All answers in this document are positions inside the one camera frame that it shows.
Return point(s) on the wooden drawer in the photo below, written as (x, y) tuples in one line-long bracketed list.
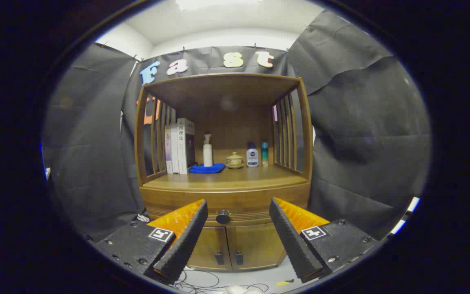
[(239, 200)]

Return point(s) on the wooden countertop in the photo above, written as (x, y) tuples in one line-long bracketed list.
[(251, 177)]

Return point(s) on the yellow floor tape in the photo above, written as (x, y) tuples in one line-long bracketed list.
[(284, 282)]

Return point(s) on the blue folded cloth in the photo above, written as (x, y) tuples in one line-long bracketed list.
[(207, 168)]

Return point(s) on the white bottle with blue cap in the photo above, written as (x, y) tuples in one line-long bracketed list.
[(252, 157)]

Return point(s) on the purple and white book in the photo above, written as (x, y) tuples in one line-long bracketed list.
[(168, 151)]

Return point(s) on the grey book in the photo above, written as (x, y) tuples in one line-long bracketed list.
[(182, 147)]

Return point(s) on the beige lidded ceramic teacup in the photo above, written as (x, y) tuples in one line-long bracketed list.
[(234, 161)]

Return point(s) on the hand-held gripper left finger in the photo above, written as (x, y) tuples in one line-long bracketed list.
[(186, 241)]

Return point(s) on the teal bottle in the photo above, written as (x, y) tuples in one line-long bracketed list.
[(264, 155)]

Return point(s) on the white pump bottle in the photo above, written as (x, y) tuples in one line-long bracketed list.
[(207, 155)]

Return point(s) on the wooden cabinet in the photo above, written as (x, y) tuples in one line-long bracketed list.
[(235, 94)]

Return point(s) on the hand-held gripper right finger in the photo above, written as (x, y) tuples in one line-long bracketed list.
[(290, 241)]

